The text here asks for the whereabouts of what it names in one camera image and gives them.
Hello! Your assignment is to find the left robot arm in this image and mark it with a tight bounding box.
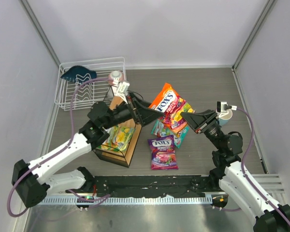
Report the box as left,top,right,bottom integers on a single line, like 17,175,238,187
12,93,163,208

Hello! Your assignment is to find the purple Fox's berries candy bag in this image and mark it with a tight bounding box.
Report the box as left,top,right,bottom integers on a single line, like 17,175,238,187
147,135,178,170

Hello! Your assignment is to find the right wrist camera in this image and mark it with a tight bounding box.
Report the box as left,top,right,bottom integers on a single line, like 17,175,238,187
216,101,232,118

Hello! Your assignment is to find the white wire dish rack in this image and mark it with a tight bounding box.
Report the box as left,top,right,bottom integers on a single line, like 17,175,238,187
55,57,126,111

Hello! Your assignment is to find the orange Fox's fruits candy bag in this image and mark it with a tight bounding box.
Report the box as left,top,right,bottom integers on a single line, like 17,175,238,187
149,83,195,134

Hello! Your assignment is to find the green Fox's candy bag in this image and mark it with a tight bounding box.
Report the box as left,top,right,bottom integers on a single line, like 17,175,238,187
98,126,135,153

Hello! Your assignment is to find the light blue mug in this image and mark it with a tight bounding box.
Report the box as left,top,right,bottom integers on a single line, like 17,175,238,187
218,109,233,126

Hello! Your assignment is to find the teal Fox's candy bag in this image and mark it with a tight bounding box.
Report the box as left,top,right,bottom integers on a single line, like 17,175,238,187
151,120,189,148

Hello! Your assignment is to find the black wire wooden shelf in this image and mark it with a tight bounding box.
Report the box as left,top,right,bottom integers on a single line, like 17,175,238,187
87,92,142,167

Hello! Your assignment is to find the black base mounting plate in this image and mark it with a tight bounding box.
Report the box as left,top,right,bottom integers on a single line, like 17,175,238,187
95,175,222,198

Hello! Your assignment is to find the white cup in rack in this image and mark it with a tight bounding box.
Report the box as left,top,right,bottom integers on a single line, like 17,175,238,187
112,86,126,97

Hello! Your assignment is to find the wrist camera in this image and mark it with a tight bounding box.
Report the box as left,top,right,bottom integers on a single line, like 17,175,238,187
216,101,232,118
115,80,130,101

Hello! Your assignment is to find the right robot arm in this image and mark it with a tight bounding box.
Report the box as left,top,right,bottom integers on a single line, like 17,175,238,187
181,110,290,232

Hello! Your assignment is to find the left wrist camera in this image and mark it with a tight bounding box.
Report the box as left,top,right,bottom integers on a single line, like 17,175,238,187
115,80,130,101

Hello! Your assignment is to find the white slotted cable duct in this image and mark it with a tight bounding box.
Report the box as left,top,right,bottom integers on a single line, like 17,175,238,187
39,195,212,207

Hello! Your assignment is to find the pink ceramic bowl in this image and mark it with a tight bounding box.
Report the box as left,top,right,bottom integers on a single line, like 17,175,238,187
108,71,125,85

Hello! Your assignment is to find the dark blue plate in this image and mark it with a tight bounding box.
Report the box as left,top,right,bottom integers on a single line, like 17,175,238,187
61,65,97,84

